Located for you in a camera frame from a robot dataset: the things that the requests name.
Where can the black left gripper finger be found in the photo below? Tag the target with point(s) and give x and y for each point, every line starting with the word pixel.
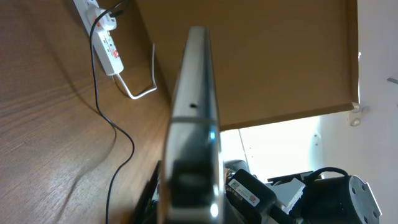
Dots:
pixel 192 182

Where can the black Samsung Galaxy smartphone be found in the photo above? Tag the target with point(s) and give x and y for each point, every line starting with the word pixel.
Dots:
pixel 194 130

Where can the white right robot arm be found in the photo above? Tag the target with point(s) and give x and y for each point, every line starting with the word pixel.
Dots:
pixel 331 195

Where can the black USB charger plug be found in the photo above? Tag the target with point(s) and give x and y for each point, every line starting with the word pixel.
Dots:
pixel 116 14

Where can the white wall bracket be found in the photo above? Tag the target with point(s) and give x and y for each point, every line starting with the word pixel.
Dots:
pixel 355 116

